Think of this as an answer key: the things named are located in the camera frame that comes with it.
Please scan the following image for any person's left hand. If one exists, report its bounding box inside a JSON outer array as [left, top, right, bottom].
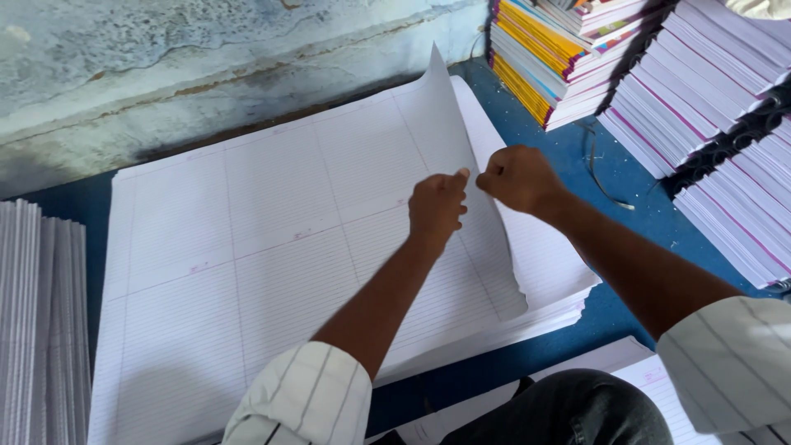
[[408, 167, 471, 246]]

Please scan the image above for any person's right hand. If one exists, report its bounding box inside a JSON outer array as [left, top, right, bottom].
[[475, 145, 566, 217]]

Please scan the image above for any large ruled paper sheet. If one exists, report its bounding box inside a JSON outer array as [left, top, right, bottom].
[[88, 43, 529, 445]]

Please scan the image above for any stack of large ruled sheets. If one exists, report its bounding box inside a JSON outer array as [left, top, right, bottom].
[[371, 74, 602, 387]]

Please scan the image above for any blue table cover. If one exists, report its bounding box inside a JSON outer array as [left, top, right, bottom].
[[12, 57, 791, 440]]

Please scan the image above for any stack of colourful notebooks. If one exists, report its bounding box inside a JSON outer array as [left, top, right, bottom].
[[488, 0, 671, 132]]

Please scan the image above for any stack of spiral bound notebooks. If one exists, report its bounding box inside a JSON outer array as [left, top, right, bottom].
[[596, 0, 791, 291]]

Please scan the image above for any stack of folded white paper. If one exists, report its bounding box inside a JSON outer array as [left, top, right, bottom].
[[0, 199, 92, 445]]

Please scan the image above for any grey plastic strap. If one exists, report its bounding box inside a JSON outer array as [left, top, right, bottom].
[[578, 120, 636, 211]]

